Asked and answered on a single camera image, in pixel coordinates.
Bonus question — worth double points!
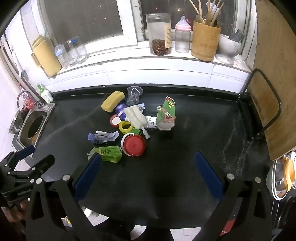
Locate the red packet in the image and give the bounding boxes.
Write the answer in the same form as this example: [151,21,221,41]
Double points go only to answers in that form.
[18,85,37,110]

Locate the red round lid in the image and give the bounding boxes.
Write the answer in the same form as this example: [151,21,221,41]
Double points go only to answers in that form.
[122,133,147,157]

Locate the yellow plastic jug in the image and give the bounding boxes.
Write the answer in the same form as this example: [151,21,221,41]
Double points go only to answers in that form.
[31,35,62,78]

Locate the white soap bottle green cap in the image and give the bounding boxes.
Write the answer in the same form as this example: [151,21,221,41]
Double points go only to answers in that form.
[36,83,54,103]

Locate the bamboo utensil holder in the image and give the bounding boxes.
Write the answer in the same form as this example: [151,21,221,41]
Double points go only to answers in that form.
[191,20,221,62]

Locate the green cartoon pouch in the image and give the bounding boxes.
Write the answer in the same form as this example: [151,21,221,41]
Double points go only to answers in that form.
[155,96,177,131]

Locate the orange ceramic bowl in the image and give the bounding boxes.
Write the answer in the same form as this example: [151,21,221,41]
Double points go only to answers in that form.
[283,151,296,188]

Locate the steel bowl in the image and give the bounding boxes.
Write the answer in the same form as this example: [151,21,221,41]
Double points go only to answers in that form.
[266,158,289,201]

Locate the purple tube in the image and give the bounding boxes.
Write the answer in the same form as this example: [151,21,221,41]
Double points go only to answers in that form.
[113,103,129,116]

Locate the white window frame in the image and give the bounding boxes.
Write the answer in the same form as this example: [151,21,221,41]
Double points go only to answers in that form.
[21,0,257,77]

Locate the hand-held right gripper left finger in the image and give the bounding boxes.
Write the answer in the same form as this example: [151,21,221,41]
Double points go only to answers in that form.
[26,153,109,241]

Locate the wooden chopstick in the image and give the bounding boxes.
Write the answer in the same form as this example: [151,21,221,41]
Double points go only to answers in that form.
[210,1,225,26]
[189,0,204,24]

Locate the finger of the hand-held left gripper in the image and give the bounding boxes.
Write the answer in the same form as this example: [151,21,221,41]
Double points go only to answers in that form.
[13,154,56,181]
[0,146,36,172]

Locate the steel faucet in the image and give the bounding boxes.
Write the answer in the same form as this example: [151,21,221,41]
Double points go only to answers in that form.
[17,90,33,109]

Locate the wooden cutting board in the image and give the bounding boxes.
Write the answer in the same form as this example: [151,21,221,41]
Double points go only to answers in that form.
[246,0,296,161]

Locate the perforated metal plate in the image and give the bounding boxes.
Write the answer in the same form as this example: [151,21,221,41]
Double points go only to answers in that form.
[143,116,160,129]

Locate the red tape roll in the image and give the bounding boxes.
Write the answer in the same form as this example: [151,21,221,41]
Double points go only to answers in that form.
[110,114,122,127]

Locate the clear plastic water bottle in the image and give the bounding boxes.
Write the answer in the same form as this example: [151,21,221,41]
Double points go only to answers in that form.
[55,44,70,69]

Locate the blue wrapper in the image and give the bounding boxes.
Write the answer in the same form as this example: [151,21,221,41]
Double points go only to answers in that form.
[88,130,120,145]

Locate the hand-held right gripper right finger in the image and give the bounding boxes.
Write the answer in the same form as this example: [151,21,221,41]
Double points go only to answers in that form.
[194,152,273,241]

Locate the clear plastic cup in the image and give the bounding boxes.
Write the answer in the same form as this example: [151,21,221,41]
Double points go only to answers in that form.
[126,86,144,106]

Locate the black wire rack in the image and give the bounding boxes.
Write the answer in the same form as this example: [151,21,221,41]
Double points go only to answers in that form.
[238,68,282,143]

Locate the yellow spool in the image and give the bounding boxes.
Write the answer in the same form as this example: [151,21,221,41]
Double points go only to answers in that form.
[119,120,134,135]

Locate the yellow sponge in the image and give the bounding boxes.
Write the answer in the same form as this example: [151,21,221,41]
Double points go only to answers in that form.
[101,91,125,113]

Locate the steel sink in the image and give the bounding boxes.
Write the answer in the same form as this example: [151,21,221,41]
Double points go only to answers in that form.
[9,109,26,135]
[17,103,56,149]

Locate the white popsicle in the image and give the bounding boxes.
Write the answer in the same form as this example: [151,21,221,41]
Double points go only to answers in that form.
[124,104,151,140]

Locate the baby bottle with pink cap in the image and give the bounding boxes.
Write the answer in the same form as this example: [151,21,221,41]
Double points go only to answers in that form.
[174,16,192,54]

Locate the wooden ladle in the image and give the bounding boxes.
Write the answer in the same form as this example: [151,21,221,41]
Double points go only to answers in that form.
[206,0,214,26]

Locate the person's left hand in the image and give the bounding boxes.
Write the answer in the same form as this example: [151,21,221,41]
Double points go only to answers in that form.
[0,200,29,223]

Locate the grey stone pestle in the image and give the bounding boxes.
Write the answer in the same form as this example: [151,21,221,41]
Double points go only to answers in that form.
[229,29,246,43]

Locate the green packet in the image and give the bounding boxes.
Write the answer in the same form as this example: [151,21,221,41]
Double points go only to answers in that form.
[87,146,123,164]

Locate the clear jar with red beans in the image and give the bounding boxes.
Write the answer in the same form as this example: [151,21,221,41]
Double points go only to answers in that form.
[146,13,173,55]

